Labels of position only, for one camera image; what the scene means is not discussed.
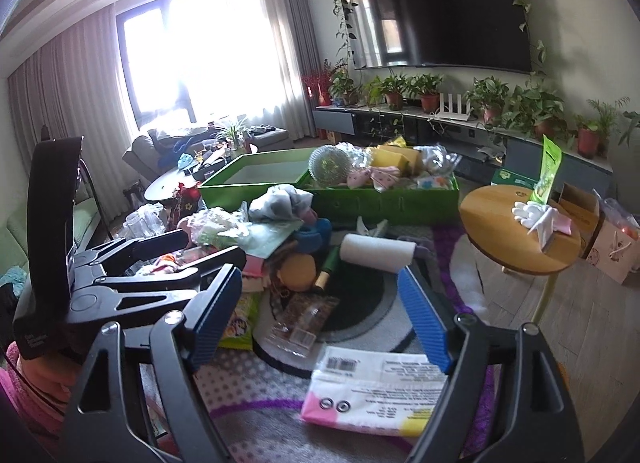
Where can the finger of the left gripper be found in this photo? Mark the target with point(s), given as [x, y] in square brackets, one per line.
[133, 250]
[192, 276]

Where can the grey cloth in bag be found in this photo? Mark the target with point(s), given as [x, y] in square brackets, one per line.
[280, 202]

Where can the green gold bottle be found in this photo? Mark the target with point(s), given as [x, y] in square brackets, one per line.
[328, 268]

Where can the white paper roll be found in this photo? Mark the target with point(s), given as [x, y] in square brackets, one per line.
[377, 253]

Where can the green standing pouch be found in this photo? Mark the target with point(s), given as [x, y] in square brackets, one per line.
[551, 160]

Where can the red gift bag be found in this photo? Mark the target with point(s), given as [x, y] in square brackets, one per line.
[183, 203]

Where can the clear packet brown contents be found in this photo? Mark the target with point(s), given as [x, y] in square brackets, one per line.
[301, 322]

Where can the round wooden side table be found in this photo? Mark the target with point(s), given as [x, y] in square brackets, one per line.
[486, 215]

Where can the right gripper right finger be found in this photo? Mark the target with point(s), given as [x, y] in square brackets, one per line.
[432, 318]

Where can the empty green tray box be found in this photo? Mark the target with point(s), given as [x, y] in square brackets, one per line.
[249, 177]

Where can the filled green tray box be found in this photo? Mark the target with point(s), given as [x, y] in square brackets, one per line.
[405, 186]

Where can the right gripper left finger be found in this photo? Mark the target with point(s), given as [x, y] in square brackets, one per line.
[208, 314]

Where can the person's left hand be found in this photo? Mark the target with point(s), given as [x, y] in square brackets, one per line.
[49, 381]

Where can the dark oval coffee table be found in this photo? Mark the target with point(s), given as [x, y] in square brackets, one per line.
[164, 187]

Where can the pink white tissue pack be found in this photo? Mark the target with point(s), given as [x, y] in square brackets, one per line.
[387, 394]

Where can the large wall television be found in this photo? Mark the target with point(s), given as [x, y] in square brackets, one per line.
[477, 34]

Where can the green snack bag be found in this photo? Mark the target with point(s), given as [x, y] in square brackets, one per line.
[239, 331]

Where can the bagged sponges pack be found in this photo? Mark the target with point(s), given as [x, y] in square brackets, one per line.
[219, 228]

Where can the tv console cabinet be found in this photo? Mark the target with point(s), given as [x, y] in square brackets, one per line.
[483, 151]

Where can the silver scrub ball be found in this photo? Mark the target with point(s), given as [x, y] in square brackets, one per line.
[329, 166]

